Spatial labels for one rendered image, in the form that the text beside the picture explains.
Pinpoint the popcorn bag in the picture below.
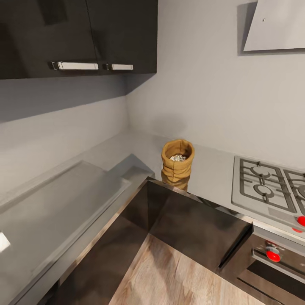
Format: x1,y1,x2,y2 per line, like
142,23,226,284
161,139,195,183

